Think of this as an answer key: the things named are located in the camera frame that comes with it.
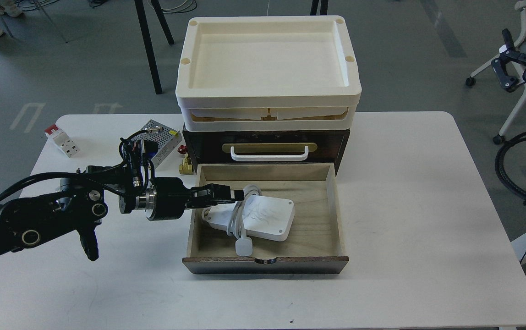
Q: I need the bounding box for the metal mesh power supply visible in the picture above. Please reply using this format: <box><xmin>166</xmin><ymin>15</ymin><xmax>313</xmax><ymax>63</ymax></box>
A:
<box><xmin>135</xmin><ymin>120</ymin><xmax>183</xmax><ymax>168</ymax></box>

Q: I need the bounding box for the cream plastic tray top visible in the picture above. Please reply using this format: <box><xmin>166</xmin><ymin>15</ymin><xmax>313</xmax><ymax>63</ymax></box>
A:
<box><xmin>175</xmin><ymin>16</ymin><xmax>362</xmax><ymax>132</ymax></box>

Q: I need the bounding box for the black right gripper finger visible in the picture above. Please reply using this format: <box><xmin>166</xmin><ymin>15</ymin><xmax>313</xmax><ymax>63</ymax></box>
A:
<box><xmin>491</xmin><ymin>29</ymin><xmax>526</xmax><ymax>93</ymax></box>

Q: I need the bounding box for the brass valve red handle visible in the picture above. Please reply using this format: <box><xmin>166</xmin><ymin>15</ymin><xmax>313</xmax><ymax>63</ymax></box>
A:
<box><xmin>177</xmin><ymin>144</ymin><xmax>194</xmax><ymax>175</ymax></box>

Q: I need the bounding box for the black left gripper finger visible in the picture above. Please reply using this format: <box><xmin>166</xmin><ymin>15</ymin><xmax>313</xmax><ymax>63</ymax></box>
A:
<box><xmin>188</xmin><ymin>183</ymin><xmax>245</xmax><ymax>209</ymax></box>

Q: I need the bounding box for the open wooden drawer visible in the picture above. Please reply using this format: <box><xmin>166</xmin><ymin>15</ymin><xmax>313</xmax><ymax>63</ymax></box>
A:
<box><xmin>182</xmin><ymin>163</ymin><xmax>349</xmax><ymax>274</ymax></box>

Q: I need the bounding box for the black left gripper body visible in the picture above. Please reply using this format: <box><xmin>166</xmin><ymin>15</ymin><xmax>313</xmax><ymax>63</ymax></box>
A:
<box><xmin>119</xmin><ymin>177</ymin><xmax>191</xmax><ymax>221</ymax></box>

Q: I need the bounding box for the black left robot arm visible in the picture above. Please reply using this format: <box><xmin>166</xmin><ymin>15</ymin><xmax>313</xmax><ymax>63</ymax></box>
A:
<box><xmin>0</xmin><ymin>128</ymin><xmax>245</xmax><ymax>261</ymax></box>

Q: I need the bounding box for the white drawer handle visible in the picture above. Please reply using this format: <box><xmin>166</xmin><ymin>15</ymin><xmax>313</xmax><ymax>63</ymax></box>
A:
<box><xmin>230</xmin><ymin>145</ymin><xmax>310</xmax><ymax>162</ymax></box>

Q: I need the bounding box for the dark wooden cabinet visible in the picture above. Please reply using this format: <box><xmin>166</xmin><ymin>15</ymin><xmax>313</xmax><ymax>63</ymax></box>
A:
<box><xmin>182</xmin><ymin>129</ymin><xmax>351</xmax><ymax>169</ymax></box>

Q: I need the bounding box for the black table leg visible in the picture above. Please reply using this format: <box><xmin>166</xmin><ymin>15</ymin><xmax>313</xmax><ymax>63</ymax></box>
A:
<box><xmin>133</xmin><ymin>0</ymin><xmax>175</xmax><ymax>95</ymax></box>

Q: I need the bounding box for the white charger with cable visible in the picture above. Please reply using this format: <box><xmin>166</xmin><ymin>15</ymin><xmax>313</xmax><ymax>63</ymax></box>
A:
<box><xmin>202</xmin><ymin>184</ymin><xmax>295</xmax><ymax>257</ymax></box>

